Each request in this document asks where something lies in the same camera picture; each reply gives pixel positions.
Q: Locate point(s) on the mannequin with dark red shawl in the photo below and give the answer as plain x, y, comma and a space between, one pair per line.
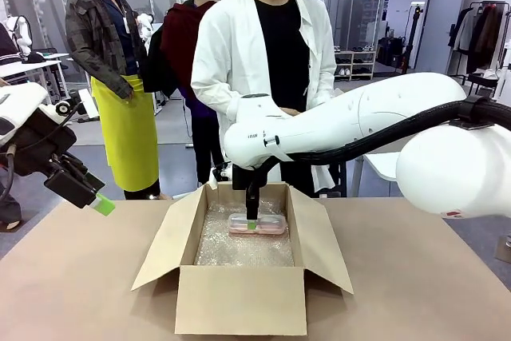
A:
179, 49

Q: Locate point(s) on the white background work table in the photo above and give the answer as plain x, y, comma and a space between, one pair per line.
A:
36, 67

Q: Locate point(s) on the clear bubble wrap sheet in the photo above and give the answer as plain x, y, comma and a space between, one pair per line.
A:
239, 249

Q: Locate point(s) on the person in white coat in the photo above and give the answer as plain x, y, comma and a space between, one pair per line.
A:
231, 37

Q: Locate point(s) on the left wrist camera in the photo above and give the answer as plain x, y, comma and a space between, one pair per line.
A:
60, 108

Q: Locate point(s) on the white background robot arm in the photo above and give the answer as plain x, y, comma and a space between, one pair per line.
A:
144, 23
22, 33

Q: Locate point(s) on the black clothes rack with coats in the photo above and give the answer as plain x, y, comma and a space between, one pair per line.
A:
483, 33

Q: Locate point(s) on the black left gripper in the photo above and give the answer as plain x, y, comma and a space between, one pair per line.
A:
44, 145

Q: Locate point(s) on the person's right forearm white sleeve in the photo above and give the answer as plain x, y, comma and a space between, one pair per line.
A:
215, 89

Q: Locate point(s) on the white side table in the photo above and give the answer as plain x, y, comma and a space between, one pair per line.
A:
383, 165

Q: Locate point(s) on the person's left forearm white sleeve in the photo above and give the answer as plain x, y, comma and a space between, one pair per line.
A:
321, 85

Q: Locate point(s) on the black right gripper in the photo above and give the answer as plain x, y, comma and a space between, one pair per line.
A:
243, 177

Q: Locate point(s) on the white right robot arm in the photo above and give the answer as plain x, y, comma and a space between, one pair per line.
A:
339, 117

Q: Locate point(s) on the pink glasses case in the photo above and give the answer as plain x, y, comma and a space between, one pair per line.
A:
271, 225

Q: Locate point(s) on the black suitcases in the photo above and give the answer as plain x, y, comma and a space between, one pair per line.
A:
391, 50

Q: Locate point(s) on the mannequin with yellow apron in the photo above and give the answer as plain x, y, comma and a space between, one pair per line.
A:
123, 125

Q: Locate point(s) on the person's right hand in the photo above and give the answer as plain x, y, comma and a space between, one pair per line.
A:
293, 112

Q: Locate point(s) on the open brown cardboard box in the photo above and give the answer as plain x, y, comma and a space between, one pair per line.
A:
239, 301

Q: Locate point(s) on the black tripod stand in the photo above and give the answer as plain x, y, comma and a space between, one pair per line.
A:
413, 37

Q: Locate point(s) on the wooden shoe rack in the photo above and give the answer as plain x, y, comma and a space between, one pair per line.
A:
355, 65

